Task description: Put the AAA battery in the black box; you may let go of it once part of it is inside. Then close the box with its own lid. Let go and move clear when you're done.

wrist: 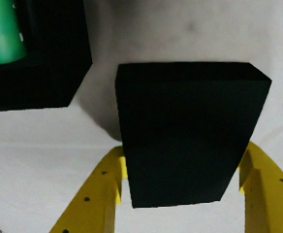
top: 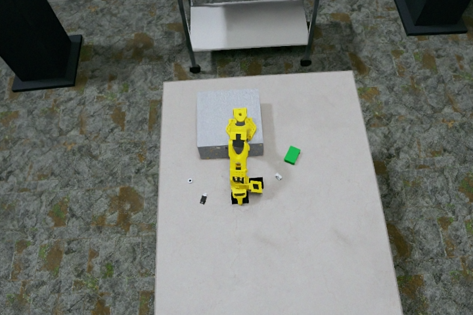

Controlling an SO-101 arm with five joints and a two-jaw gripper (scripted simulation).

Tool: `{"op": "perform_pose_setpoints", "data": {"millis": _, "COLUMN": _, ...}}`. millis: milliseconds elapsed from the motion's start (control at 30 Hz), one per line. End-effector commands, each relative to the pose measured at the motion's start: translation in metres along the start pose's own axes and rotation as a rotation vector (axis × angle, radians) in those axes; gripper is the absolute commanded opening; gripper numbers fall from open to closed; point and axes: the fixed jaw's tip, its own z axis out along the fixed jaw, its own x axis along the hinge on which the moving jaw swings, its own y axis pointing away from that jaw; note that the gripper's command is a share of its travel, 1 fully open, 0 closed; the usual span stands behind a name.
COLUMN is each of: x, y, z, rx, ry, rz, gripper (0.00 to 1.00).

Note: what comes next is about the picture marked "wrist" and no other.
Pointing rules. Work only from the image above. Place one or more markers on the green aaa battery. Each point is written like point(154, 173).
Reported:
point(13, 41)

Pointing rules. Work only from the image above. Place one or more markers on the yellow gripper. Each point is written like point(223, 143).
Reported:
point(92, 210)

